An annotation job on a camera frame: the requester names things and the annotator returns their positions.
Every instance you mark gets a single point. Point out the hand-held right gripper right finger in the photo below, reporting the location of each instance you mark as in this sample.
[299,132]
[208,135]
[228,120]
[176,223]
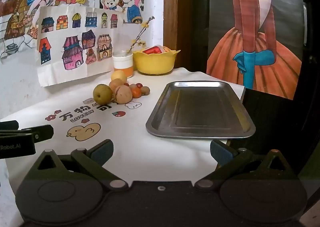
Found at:
[221,153]

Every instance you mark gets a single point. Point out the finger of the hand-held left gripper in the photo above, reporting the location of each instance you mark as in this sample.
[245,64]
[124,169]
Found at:
[43,133]

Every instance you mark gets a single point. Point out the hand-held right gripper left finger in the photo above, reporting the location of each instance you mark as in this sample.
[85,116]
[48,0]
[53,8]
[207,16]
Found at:
[102,151]

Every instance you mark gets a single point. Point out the silver metal tray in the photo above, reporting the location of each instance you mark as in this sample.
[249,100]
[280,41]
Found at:
[200,109]

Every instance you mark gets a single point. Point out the olive green pear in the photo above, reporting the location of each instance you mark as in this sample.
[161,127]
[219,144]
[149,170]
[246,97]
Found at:
[103,94]

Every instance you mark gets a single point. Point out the striped tan pepino melon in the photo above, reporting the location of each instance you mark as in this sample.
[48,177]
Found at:
[123,94]

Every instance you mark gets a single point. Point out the orange cherry tomato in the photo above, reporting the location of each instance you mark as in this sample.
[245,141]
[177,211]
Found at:
[136,93]

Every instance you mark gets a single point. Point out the peach coloured round fruit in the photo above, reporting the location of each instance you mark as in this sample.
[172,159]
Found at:
[115,83]

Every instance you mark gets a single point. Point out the small olive round fruit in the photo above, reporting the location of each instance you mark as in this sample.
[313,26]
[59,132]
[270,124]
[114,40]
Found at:
[132,86]

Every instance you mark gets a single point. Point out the small brown round fruit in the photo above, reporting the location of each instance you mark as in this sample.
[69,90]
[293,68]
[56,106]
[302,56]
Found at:
[145,90]

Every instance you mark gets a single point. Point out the yellow lemon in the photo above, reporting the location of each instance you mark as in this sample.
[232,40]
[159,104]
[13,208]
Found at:
[118,76]

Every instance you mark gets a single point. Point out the white printed tablecloth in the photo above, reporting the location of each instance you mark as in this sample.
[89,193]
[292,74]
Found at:
[125,124]

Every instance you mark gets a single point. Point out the houses drawing paper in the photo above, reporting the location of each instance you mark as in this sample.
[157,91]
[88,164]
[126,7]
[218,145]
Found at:
[62,73]

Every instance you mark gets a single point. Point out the white and orange cup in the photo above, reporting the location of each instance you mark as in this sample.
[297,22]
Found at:
[122,63]

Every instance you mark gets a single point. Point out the yellow plastic bowl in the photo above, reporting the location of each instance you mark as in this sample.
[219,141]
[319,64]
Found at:
[155,64]

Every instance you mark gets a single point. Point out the clear glass jar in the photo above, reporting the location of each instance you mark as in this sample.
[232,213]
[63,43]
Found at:
[122,46]

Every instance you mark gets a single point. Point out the red plastic box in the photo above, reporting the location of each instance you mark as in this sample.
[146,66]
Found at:
[152,50]

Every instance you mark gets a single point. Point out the orange yellow item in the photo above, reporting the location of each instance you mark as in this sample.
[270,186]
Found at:
[167,50]

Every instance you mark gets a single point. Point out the yellow flower twig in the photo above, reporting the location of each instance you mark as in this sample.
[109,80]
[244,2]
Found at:
[140,33]

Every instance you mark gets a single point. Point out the orange dress lady wall poster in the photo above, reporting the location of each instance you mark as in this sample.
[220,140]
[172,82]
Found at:
[250,29]

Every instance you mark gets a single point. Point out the brown wooden door frame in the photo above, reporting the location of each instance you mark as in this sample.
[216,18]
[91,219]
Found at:
[172,4]

